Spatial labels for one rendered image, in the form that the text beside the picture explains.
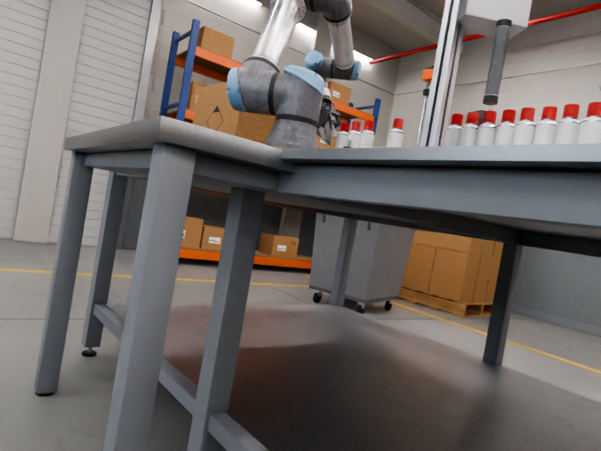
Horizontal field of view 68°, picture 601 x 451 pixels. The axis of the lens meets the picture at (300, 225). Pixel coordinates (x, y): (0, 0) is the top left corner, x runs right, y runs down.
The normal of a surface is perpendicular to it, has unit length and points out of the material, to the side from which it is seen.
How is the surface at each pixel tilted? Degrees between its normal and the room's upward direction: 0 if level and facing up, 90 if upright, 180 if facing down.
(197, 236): 90
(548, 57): 90
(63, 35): 90
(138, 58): 90
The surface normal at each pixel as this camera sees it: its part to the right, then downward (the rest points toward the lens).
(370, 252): -0.56, -0.02
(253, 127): 0.67, 0.13
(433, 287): -0.73, -0.11
